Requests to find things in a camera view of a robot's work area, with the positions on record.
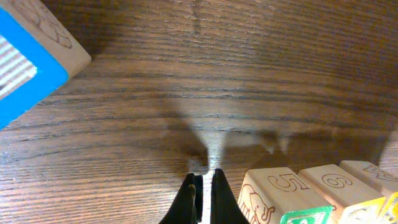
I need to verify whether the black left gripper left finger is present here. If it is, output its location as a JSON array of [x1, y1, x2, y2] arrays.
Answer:
[[159, 173, 203, 224]]

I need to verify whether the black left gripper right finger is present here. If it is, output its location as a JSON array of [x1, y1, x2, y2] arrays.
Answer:
[[210, 169, 249, 224]]

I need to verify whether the green R letter block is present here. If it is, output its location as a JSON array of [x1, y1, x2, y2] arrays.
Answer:
[[236, 166, 338, 224]]

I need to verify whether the yellow S letter block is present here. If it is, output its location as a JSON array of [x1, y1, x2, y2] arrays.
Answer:
[[297, 163, 386, 224]]

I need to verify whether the blue P letter block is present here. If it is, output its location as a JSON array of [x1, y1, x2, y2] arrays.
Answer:
[[1, 0, 91, 127]]

